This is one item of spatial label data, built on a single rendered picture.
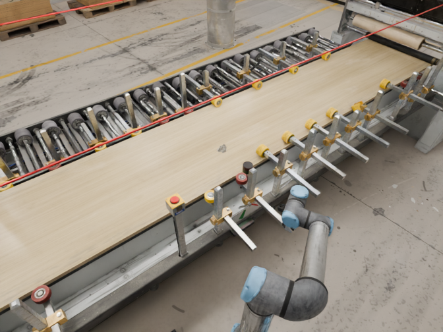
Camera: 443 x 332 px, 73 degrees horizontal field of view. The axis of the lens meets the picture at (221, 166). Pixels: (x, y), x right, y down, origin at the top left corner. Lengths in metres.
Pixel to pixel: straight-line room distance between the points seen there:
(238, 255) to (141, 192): 1.11
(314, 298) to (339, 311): 1.62
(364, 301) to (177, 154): 1.81
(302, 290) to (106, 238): 1.14
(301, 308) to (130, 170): 1.44
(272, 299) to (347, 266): 1.88
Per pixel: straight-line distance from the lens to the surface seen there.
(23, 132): 2.80
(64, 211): 2.00
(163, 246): 2.02
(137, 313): 2.55
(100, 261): 1.90
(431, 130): 4.05
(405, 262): 3.08
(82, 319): 1.87
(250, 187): 1.82
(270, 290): 1.00
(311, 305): 1.03
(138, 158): 2.15
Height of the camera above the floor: 2.37
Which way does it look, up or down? 46 degrees down
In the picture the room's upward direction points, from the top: 1 degrees clockwise
